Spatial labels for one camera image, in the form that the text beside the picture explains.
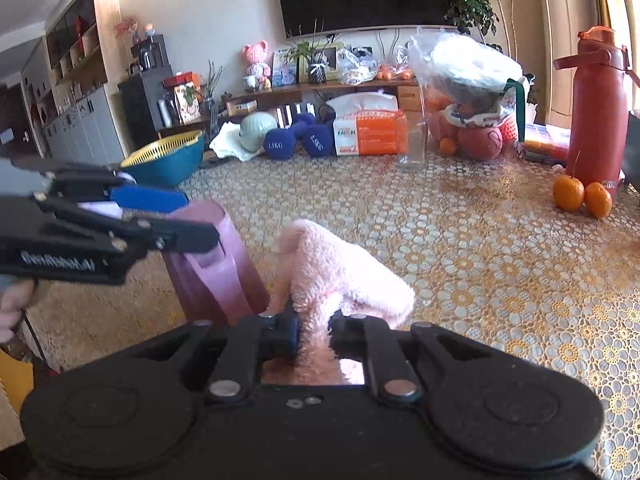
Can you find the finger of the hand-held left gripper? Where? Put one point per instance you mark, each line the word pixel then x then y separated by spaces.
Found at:
pixel 185 236
pixel 150 199

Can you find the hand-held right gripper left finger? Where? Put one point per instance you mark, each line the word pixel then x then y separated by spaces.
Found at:
pixel 280 340

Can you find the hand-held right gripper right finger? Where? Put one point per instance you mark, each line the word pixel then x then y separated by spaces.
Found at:
pixel 350 335

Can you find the pink fluffy towel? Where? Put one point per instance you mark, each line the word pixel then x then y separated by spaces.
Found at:
pixel 345 270

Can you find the purple plastic cup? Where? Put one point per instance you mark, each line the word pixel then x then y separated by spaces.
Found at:
pixel 235 280

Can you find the person's left hand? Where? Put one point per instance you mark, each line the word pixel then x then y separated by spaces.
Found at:
pixel 10 310

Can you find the yellow colander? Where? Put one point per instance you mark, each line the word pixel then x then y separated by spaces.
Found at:
pixel 160 147

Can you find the white cloth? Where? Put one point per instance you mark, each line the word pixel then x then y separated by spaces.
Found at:
pixel 225 142

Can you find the black cabinet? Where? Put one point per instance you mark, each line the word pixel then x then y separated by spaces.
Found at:
pixel 142 105

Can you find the framed picture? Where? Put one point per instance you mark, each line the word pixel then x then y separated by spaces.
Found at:
pixel 187 104

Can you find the vase with dry twigs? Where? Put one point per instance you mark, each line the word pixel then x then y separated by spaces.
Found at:
pixel 211 92

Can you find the pale green round container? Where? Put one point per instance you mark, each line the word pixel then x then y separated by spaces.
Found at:
pixel 257 132

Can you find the blue dumbbell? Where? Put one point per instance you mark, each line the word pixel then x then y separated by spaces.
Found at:
pixel 277 146
pixel 317 141

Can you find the small cardboard box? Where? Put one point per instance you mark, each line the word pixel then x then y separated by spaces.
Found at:
pixel 241 107

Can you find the black coffee machine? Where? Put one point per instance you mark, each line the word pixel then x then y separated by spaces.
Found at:
pixel 149 55

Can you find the wooden television cabinet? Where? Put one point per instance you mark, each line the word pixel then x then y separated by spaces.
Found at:
pixel 280 95

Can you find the pink bear figurine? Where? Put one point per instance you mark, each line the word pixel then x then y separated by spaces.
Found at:
pixel 256 62

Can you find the pink flowers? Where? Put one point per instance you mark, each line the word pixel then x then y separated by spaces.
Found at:
pixel 126 27

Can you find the picture card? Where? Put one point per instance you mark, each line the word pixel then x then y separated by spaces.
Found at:
pixel 284 67

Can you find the drinking glass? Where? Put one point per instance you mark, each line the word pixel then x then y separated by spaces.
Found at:
pixel 412 145

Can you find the orange tissue pack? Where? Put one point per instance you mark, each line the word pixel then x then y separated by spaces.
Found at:
pixel 375 135

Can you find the small vase with twigs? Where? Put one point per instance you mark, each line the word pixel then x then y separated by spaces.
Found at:
pixel 316 74

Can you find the pink pig basket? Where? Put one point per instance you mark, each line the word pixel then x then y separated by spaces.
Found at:
pixel 475 140

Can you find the plastic bag of food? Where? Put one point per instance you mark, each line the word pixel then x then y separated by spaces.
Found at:
pixel 357 67

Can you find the orange fruit with stem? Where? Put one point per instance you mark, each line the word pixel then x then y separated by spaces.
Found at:
pixel 568 194

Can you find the bag of oranges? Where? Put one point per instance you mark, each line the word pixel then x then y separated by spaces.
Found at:
pixel 395 72

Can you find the stack of plastic boxes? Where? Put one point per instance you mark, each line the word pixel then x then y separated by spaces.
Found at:
pixel 547 145

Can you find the plastic bag over bowl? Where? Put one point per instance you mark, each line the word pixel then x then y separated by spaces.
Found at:
pixel 470 65

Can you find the red water bottle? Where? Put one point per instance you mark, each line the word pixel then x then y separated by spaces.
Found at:
pixel 595 125

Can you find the dark green case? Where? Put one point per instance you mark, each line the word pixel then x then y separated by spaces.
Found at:
pixel 631 150

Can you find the tall potted plant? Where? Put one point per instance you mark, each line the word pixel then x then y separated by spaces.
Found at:
pixel 472 5

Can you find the wall shelving unit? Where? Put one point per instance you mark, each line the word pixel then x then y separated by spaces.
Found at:
pixel 75 95

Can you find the green photo frame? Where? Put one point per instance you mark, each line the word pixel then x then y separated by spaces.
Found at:
pixel 334 57

